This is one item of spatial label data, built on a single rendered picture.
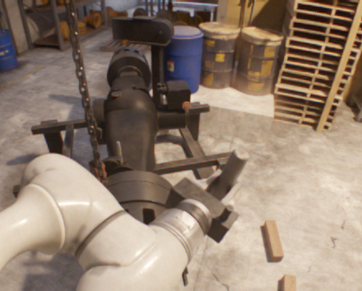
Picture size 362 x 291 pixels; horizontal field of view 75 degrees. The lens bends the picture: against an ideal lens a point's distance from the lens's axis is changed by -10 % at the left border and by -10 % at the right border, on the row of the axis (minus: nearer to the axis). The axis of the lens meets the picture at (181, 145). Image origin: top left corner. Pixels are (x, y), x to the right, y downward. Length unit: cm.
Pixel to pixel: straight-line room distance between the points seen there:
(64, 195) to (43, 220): 4
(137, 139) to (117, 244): 161
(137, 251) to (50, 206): 13
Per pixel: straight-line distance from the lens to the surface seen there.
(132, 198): 140
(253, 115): 359
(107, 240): 36
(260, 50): 380
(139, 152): 189
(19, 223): 36
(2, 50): 711
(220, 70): 397
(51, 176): 39
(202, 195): 51
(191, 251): 42
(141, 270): 35
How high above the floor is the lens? 218
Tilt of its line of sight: 38 degrees down
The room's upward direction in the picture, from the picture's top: 2 degrees clockwise
